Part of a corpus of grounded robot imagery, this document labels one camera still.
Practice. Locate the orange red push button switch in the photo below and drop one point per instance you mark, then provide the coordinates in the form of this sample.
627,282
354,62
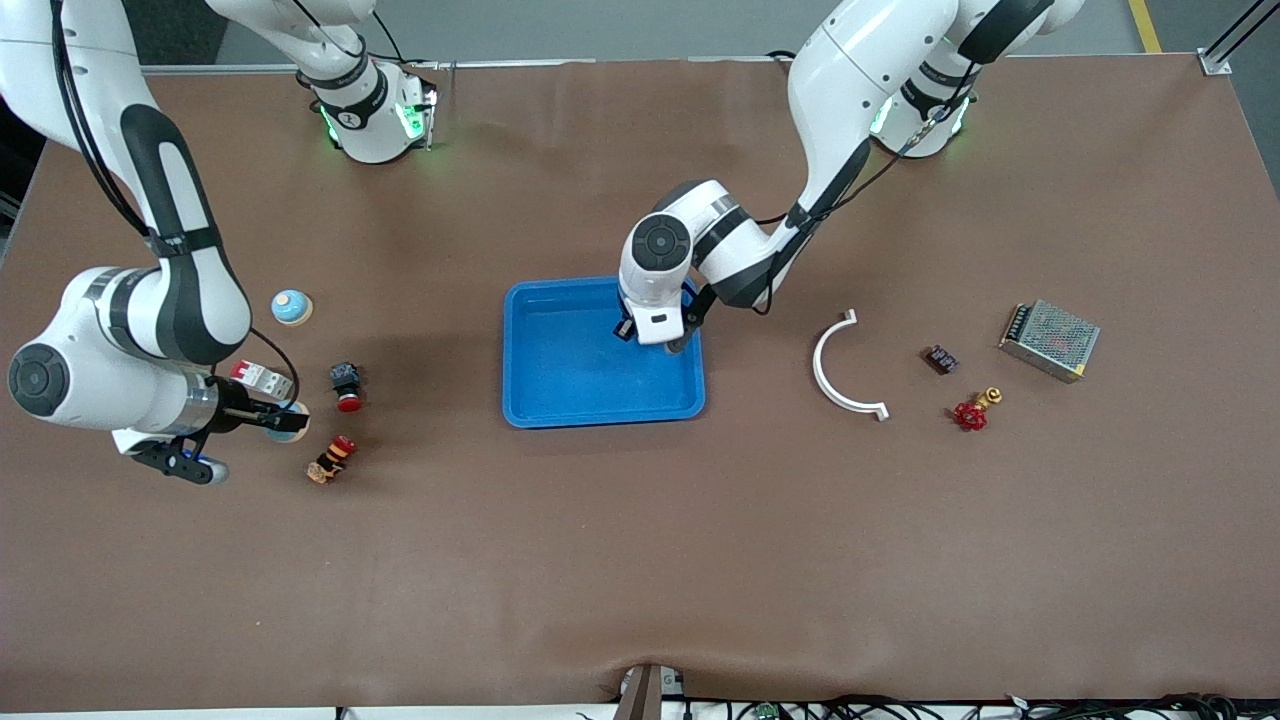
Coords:
331,460

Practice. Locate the grey metal post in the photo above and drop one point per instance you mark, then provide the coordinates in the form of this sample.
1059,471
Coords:
645,695

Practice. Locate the small black electrolytic capacitor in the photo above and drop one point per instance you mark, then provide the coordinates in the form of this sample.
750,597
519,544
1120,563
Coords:
941,359

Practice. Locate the white curved plastic bracket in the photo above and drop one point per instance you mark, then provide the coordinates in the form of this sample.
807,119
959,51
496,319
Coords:
816,362

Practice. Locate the aluminium frame profile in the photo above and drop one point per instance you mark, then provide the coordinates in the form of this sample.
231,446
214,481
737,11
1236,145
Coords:
1215,62

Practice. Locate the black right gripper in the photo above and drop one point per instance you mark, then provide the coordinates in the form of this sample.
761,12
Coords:
234,406

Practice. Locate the metal mesh power supply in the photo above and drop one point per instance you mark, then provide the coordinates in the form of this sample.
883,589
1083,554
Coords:
1050,340

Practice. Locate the red black emergency stop button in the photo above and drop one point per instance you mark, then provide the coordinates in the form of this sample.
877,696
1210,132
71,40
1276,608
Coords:
347,386

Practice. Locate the blue plastic tray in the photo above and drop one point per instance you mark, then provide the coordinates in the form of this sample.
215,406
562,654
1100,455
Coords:
570,370

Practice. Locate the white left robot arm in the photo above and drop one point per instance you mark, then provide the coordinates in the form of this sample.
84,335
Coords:
850,70

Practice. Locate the white red circuit breaker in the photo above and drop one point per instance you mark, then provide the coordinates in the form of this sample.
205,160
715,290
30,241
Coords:
265,378

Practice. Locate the blue bell with cream button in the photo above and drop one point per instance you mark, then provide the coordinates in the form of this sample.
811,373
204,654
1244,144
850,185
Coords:
287,436
291,307

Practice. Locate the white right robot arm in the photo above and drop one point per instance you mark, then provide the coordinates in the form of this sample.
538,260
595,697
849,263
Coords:
180,300

